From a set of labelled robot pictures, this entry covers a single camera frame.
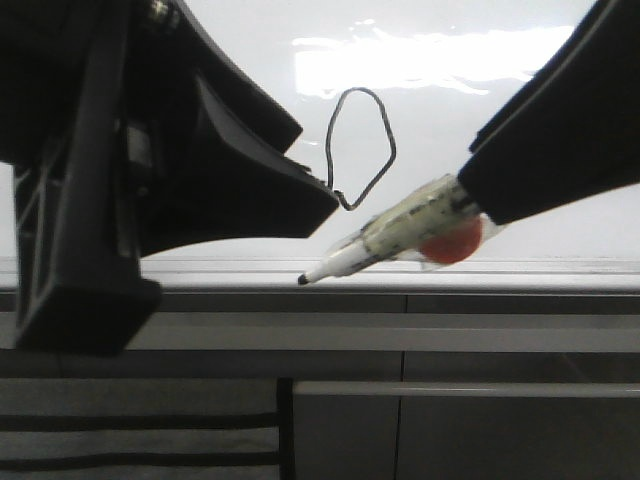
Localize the white whiteboard marker pen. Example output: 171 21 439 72
298 175 488 285

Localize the white whiteboard with aluminium frame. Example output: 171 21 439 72
142 1 639 292

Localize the red round magnet taped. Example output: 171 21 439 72
418 217 483 265

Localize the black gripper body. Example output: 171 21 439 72
0 0 201 174

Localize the grey cabinet with drawers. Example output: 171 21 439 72
1 291 639 479

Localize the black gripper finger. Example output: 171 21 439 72
457 1 639 225
14 1 161 356
134 1 338 255

